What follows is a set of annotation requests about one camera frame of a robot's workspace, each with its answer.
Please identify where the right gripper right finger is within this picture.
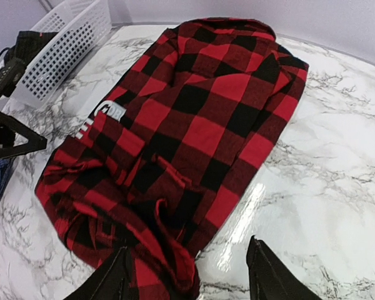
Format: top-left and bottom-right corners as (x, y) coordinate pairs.
(246, 236), (316, 300)

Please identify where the black shirt in basket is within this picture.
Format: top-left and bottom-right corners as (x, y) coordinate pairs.
(0, 31), (58, 65)

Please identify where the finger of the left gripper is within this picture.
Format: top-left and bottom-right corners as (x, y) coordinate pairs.
(0, 111), (47, 159)
(0, 57), (26, 99)

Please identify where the red black plaid shirt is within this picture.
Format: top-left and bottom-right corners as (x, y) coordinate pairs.
(35, 17), (309, 299)

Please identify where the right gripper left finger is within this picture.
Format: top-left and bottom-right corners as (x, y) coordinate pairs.
(64, 247), (132, 300)

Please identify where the white plastic basket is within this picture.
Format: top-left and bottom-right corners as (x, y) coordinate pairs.
(11, 0), (111, 108)

